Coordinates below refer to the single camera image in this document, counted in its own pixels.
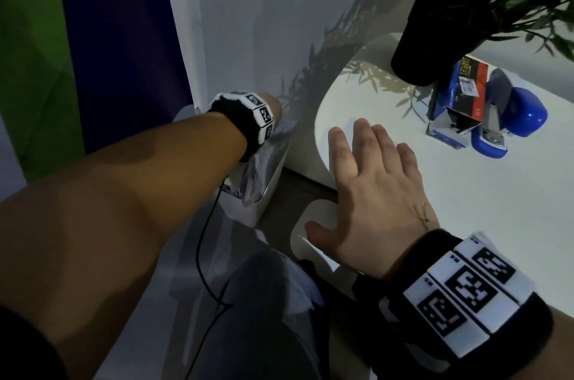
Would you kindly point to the blue staples box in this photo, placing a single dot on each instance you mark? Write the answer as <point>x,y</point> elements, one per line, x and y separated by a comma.
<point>462,93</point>

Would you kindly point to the person's left forearm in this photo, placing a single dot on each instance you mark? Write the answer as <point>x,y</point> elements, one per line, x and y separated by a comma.
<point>112,223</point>

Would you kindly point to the grey round stool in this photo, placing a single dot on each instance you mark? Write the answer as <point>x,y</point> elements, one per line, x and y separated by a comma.
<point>184,113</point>

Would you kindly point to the person's right hand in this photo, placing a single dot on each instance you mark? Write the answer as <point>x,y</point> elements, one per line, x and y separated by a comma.
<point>376,205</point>

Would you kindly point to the white paper bin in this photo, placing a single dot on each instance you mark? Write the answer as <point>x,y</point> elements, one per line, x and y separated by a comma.
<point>255,209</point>

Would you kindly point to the blue white stapler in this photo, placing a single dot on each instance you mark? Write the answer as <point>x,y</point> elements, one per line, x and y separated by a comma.
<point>524,111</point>

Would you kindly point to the person's left hand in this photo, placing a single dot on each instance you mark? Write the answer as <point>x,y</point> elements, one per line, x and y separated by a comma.
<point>273,108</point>

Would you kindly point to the person's grey trousers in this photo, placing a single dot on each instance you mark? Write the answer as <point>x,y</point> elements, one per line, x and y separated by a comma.
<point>269,317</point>

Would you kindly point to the green potted plant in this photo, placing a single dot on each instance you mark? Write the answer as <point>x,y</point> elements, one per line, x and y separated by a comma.
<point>426,34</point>

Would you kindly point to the green leaf print mat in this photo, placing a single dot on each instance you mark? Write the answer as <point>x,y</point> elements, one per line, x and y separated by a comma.
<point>31,79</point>

